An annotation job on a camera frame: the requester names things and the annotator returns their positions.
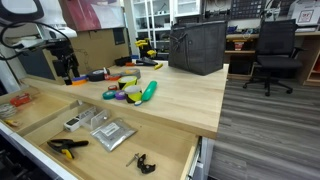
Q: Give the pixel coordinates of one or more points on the purple tape roll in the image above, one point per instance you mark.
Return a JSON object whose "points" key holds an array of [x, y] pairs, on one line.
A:
{"points": [[120, 95]]}

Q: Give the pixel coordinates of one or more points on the small red tape roll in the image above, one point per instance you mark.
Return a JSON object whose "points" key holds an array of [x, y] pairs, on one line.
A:
{"points": [[112, 87]]}

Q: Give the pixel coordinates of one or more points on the wide wooden drawer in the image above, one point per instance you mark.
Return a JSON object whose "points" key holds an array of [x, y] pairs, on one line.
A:
{"points": [[36, 110]]}

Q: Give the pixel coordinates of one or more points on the silver foil bag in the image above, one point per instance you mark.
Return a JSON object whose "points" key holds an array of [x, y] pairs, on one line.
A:
{"points": [[113, 134]]}

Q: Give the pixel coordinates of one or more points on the yellow black tape roll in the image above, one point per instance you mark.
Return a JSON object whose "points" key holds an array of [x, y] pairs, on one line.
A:
{"points": [[133, 95], [126, 82]]}

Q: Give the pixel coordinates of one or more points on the black office chair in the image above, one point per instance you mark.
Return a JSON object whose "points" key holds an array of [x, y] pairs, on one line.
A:
{"points": [[275, 50]]}

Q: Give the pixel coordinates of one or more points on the red tape dispenser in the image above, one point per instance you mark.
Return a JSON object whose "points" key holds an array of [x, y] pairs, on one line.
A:
{"points": [[20, 99]]}

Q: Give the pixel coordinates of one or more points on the yellow black spring clamp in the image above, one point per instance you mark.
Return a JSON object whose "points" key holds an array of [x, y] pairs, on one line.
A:
{"points": [[66, 146]]}

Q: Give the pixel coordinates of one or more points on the gray duct tape roll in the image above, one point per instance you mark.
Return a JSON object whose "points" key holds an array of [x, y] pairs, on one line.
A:
{"points": [[133, 73]]}

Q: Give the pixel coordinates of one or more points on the small white glue bottle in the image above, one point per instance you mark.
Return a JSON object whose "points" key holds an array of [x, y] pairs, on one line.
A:
{"points": [[106, 72]]}

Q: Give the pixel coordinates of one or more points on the orange tape roll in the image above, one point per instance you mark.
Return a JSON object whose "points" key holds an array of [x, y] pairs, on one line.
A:
{"points": [[79, 82]]}

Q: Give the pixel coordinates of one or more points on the dark gray fabric tote bag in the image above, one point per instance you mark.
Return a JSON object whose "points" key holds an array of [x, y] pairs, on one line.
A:
{"points": [[200, 48]]}

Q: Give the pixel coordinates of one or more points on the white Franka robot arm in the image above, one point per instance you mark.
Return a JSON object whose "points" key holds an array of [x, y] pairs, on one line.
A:
{"points": [[30, 13]]}

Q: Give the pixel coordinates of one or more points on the small black box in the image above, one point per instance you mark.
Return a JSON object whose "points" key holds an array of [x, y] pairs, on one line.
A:
{"points": [[122, 61]]}

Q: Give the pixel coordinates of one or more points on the black clamp with bolt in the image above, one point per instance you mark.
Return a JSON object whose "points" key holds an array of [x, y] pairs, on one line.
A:
{"points": [[144, 164]]}

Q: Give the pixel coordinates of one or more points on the black yellow hand tool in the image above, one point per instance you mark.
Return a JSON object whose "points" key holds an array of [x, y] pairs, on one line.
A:
{"points": [[148, 62]]}

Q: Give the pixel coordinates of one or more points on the teal tape roll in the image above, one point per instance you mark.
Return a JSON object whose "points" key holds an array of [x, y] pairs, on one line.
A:
{"points": [[108, 95]]}

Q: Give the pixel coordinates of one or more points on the yellow bar clamp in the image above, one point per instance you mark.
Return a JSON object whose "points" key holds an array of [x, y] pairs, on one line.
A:
{"points": [[141, 43], [151, 53]]}

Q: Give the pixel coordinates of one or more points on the wooden background desk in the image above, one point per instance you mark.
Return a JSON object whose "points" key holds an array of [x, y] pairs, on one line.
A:
{"points": [[311, 56]]}

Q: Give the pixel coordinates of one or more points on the large cardboard box dark panel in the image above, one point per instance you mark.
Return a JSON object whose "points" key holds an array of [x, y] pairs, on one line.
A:
{"points": [[96, 46]]}

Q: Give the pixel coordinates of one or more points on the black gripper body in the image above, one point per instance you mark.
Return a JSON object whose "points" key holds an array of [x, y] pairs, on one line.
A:
{"points": [[60, 56]]}

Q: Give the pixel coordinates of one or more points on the white box red logo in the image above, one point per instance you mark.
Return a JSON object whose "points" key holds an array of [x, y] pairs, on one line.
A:
{"points": [[305, 13]]}

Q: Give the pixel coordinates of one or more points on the blue tape roll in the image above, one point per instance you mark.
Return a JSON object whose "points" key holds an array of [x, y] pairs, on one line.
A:
{"points": [[81, 78]]}

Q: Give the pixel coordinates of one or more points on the white handheld device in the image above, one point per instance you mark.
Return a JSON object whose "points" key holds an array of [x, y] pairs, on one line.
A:
{"points": [[72, 124]]}

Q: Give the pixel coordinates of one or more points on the clear plastic box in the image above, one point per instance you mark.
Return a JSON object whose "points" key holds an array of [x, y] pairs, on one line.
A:
{"points": [[93, 118]]}

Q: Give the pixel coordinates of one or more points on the black pegboard panel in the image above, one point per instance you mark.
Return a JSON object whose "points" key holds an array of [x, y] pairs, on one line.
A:
{"points": [[247, 8]]}

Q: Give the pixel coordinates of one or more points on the pink red poster board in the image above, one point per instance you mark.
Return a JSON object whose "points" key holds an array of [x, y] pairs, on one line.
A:
{"points": [[96, 13]]}

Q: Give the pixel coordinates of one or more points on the white shelving cabinet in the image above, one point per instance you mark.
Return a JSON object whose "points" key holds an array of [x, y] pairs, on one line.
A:
{"points": [[156, 20]]}

